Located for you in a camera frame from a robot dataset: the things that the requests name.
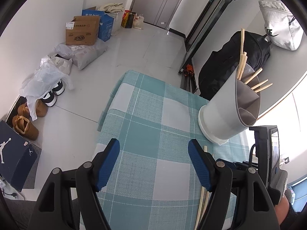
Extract blue cardboard box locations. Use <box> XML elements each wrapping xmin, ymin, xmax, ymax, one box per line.
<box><xmin>82</xmin><ymin>8</ymin><xmax>114</xmax><ymax>42</ymax></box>

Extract navy shoe box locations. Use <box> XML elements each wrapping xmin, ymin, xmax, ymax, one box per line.
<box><xmin>0</xmin><ymin>121</ymin><xmax>37</xmax><ymax>192</ymax></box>

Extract white grey utensil holder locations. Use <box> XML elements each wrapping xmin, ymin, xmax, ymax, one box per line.
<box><xmin>198</xmin><ymin>64</ymin><xmax>261</xmax><ymax>145</ymax></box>

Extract red yellow bag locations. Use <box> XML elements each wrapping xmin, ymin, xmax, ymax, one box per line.
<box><xmin>121</xmin><ymin>10</ymin><xmax>136</xmax><ymax>29</ymax></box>

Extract black backpack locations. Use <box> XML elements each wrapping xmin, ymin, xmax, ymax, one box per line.
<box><xmin>198</xmin><ymin>31</ymin><xmax>272</xmax><ymax>100</ymax></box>

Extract brown boots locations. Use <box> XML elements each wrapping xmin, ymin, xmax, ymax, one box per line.
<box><xmin>12</xmin><ymin>99</ymin><xmax>48</xmax><ymax>141</ymax></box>

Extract white plastic bag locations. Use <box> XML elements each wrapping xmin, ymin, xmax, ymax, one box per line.
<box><xmin>19</xmin><ymin>56</ymin><xmax>74</xmax><ymax>121</ymax></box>

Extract brown cardboard box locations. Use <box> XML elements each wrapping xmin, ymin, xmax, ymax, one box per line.
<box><xmin>66</xmin><ymin>16</ymin><xmax>100</xmax><ymax>45</ymax></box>

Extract grey door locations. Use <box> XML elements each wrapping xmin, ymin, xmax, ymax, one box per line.
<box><xmin>130</xmin><ymin>0</ymin><xmax>182</xmax><ymax>30</ymax></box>

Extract black white sneakers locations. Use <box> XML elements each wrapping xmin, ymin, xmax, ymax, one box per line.
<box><xmin>41</xmin><ymin>80</ymin><xmax>64</xmax><ymax>107</ymax></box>

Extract beige cloth bag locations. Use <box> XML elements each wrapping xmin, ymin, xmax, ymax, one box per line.
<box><xmin>98</xmin><ymin>3</ymin><xmax>124</xmax><ymax>13</ymax></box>

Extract person right hand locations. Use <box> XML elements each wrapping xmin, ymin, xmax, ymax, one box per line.
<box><xmin>274</xmin><ymin>195</ymin><xmax>290</xmax><ymax>225</ymax></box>

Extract white sling bag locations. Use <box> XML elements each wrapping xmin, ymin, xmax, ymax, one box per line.
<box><xmin>259</xmin><ymin>0</ymin><xmax>303</xmax><ymax>51</ymax></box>

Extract teal checkered tablecloth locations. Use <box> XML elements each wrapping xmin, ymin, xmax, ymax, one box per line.
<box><xmin>95</xmin><ymin>70</ymin><xmax>249</xmax><ymax>229</ymax></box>

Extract grey plastic parcel bag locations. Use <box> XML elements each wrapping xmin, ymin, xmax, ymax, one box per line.
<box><xmin>54</xmin><ymin>39</ymin><xmax>108</xmax><ymax>70</ymax></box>

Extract black sliding door frame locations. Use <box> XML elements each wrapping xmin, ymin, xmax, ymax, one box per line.
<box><xmin>178</xmin><ymin>0</ymin><xmax>235</xmax><ymax>74</ymax></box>

